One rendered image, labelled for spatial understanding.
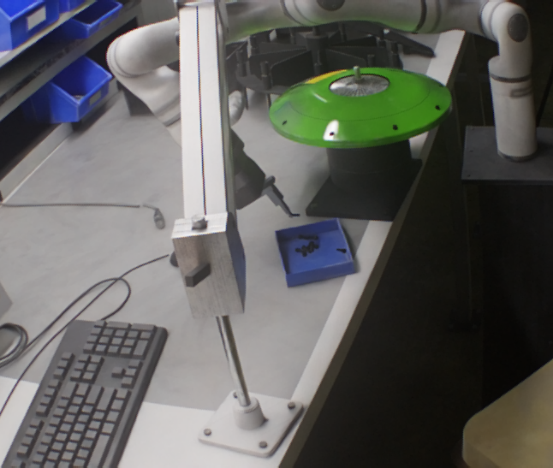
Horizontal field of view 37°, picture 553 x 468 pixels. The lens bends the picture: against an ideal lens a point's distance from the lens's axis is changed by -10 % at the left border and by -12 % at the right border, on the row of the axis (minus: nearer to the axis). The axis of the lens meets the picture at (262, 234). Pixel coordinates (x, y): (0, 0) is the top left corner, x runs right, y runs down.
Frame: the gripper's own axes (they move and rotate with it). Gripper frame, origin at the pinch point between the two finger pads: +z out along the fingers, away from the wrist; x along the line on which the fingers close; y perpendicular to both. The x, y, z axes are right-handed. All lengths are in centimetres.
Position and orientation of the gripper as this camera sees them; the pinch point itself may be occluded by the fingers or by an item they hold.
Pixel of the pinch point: (292, 216)
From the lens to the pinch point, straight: 137.7
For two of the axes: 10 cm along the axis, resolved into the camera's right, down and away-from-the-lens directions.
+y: -7.9, 4.7, 3.9
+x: -1.1, 5.2, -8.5
